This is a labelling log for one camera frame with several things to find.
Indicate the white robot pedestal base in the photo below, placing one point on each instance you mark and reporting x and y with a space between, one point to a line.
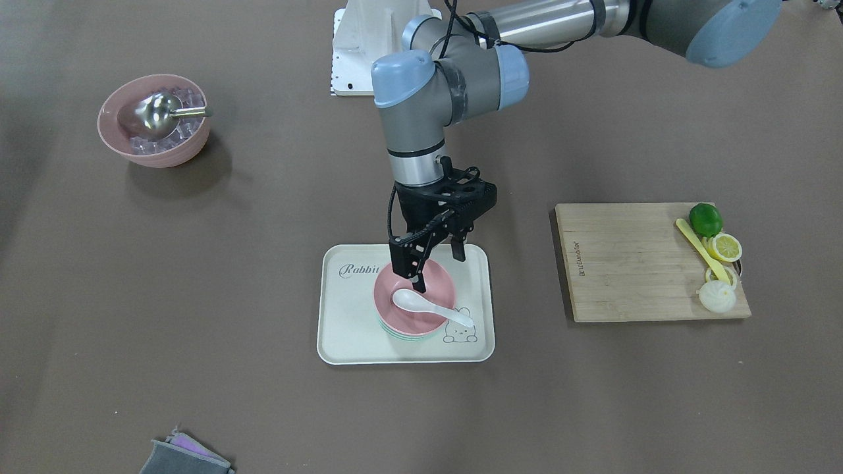
364 31

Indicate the lemon slice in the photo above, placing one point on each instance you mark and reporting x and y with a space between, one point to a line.
731 271
724 247

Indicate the green bowl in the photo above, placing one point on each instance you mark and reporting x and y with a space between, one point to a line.
411 338

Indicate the yellow plastic knife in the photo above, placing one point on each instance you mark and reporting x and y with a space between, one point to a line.
715 266

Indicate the bamboo cutting board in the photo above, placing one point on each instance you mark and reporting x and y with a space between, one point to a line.
628 262

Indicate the grey folded cloth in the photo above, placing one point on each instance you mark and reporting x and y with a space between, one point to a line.
181 453

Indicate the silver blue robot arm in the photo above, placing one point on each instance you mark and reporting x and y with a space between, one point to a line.
451 70

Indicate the white ceramic spoon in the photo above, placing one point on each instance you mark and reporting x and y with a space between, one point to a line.
409 300

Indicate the white steamed bun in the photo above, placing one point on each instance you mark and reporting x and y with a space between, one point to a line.
717 296

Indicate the metal ice scoop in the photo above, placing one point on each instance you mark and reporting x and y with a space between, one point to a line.
156 116

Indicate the large pink ice bowl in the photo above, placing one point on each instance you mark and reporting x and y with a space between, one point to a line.
179 147

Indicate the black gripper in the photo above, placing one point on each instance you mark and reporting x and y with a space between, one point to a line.
417 211

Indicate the cream rabbit tray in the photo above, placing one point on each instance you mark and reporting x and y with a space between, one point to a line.
348 332

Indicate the green lime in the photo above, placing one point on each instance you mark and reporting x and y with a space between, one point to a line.
705 219

